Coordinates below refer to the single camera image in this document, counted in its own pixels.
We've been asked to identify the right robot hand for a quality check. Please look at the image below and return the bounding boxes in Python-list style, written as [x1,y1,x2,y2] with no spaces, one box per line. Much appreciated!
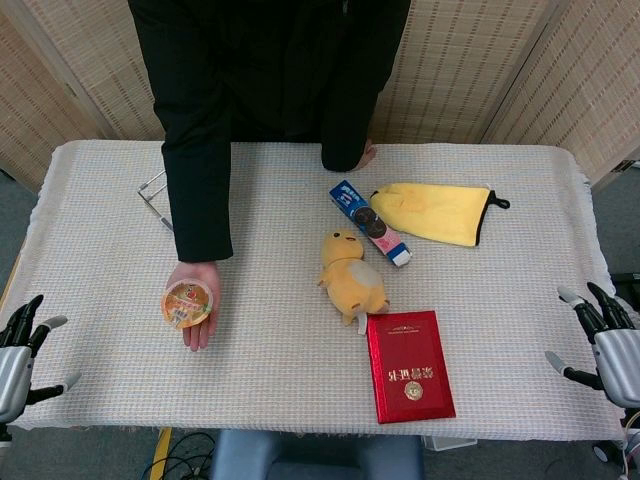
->
[543,282,640,409]

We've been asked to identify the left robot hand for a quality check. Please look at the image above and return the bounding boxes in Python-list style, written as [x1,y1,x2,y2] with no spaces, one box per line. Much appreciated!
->
[0,294,83,442]

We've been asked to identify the person's right hand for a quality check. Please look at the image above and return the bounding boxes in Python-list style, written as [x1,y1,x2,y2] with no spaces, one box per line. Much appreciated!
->
[166,260,222,353]

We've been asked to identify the orange jelly cup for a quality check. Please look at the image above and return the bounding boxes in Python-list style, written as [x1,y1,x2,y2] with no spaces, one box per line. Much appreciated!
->
[160,278,215,329]

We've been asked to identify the person's left arm black sleeve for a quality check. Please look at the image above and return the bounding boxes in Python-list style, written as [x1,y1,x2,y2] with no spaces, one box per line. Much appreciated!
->
[319,64,396,174]

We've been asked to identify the person's arm black sleeve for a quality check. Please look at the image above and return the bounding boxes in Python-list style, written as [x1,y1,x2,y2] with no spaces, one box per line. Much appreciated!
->
[153,74,235,264]
[319,64,396,174]

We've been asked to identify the blue cookie box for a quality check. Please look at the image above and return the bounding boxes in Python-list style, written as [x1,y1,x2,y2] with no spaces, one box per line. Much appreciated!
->
[328,179,415,269]

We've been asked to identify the person's right arm black sleeve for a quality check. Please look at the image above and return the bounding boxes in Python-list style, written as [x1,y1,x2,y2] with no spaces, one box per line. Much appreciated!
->
[153,74,235,264]

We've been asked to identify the black device beside table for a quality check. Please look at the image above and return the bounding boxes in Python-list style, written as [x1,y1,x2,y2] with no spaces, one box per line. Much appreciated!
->
[607,272,640,297]

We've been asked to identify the white caster base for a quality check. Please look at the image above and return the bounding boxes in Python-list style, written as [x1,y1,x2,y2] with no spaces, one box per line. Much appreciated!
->
[594,439,626,464]

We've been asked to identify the yellow cloth mitt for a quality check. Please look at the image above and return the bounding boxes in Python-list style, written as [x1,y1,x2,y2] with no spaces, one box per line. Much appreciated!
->
[368,182,511,250]

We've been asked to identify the white woven tablecloth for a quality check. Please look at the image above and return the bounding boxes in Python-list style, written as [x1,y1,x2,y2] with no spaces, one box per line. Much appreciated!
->
[0,139,640,444]

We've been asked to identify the yellow plush toy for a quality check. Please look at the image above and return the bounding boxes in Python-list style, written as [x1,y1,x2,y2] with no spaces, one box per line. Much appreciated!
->
[315,228,391,336]

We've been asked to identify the person's torso black jacket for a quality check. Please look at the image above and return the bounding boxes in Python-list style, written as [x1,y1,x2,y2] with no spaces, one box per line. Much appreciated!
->
[127,0,412,146]

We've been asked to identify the bamboo folding screen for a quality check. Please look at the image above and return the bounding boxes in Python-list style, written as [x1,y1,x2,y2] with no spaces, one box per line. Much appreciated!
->
[0,0,640,194]

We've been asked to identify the white box under table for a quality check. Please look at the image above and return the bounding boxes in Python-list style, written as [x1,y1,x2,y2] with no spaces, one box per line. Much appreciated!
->
[423,434,479,450]

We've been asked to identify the red certificate booklet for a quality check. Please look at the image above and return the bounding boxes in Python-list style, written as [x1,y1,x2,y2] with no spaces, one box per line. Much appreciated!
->
[366,309,457,425]

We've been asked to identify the blue chair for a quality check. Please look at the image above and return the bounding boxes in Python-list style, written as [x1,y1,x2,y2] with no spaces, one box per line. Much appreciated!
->
[208,428,425,480]

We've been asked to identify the metal wire stand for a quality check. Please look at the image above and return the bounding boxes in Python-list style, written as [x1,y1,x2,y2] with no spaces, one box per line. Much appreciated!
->
[137,168,175,232]

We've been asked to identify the black floor cables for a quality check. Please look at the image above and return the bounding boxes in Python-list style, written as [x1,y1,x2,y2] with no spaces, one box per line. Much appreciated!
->
[164,432,216,480]

